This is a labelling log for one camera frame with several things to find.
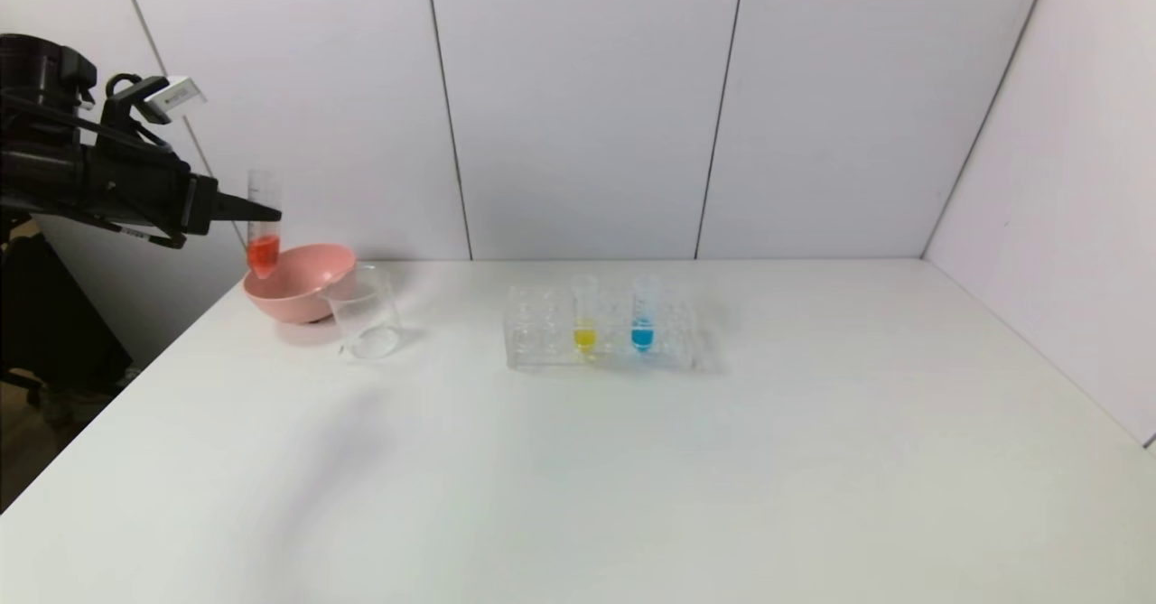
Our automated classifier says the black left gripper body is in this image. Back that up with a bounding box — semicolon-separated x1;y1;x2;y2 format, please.
79;144;219;249

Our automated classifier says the test tube with red pigment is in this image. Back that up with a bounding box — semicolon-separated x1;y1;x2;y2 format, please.
247;169;284;281

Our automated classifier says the test tube with blue pigment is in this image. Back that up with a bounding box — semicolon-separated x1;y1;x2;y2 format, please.
630;274;657;355

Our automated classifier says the clear plastic test tube rack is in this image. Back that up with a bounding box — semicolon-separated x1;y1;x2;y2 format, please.
504;283;697;373

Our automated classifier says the test tube with yellow pigment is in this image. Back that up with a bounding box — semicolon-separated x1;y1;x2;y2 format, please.
572;274;600;358

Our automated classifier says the pink bowl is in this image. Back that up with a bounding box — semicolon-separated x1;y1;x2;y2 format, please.
242;244;358;325

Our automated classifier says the clear glass beaker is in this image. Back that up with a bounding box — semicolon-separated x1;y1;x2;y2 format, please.
326;265;404;360

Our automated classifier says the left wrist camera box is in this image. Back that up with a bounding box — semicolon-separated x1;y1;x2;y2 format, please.
101;74;208;127

